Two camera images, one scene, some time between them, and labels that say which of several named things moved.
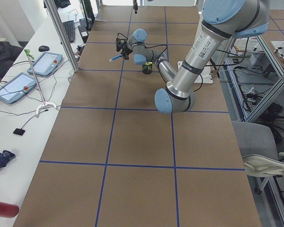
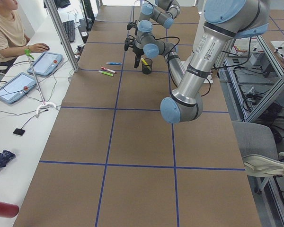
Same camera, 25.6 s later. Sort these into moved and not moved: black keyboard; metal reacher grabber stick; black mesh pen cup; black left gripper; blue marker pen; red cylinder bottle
Moved: black left gripper; blue marker pen
Not moved: black keyboard; red cylinder bottle; metal reacher grabber stick; black mesh pen cup
